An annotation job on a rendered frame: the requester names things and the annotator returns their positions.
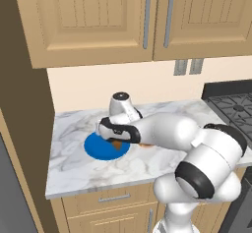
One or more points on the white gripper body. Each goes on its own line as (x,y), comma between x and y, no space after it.
(101,131)

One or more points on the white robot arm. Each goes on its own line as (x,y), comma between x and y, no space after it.
(200,158)

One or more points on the blue round plate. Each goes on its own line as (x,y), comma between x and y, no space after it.
(98,149)

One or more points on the dark brown pastry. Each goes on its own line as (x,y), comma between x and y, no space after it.
(117,145)

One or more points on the orange pastry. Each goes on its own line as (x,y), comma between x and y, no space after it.
(146,145)

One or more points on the tan drawer front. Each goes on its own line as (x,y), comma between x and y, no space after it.
(131,207)

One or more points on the tan base cupboard door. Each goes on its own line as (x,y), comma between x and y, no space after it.
(210,219)
(108,223)

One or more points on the tall brown cabinet panel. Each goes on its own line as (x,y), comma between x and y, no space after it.
(23,79)

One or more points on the grey fridge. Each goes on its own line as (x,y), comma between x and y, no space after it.
(13,191)

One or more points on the black hob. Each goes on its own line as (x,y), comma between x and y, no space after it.
(234,109)

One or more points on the dark oven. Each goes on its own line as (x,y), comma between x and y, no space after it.
(241,204)

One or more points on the grey wall socket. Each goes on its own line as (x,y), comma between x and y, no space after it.
(180,67)
(196,66)

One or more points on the wide tan wall cupboard door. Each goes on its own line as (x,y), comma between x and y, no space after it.
(88,17)

